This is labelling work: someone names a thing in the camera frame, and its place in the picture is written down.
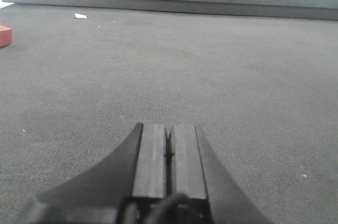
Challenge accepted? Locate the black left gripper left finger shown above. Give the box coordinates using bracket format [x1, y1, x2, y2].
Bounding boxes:
[21, 123, 166, 223]

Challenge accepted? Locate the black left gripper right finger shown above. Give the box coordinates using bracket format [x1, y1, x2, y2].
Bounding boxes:
[170, 124, 269, 223]

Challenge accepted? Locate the dark grey conveyor belt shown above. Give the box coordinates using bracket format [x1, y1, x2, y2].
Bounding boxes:
[1, 5, 337, 223]

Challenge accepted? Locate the white paper scrap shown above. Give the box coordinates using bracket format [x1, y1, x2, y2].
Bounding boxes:
[74, 13, 87, 20]

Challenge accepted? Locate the red box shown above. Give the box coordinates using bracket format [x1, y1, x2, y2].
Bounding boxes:
[0, 25, 13, 48]

